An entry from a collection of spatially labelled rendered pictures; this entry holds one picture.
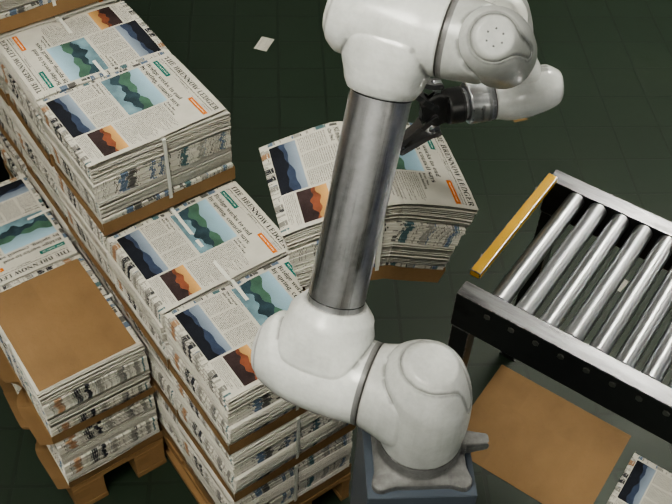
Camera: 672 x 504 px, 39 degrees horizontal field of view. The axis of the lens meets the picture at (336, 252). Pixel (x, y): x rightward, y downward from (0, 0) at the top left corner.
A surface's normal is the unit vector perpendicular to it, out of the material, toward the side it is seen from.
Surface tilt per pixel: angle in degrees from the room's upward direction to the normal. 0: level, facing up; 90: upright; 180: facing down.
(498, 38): 48
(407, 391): 56
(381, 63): 69
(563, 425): 0
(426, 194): 15
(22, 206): 1
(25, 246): 1
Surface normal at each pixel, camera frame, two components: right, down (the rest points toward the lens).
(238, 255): 0.04, -0.66
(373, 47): -0.36, 0.38
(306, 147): -0.25, -0.61
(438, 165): 0.33, -0.71
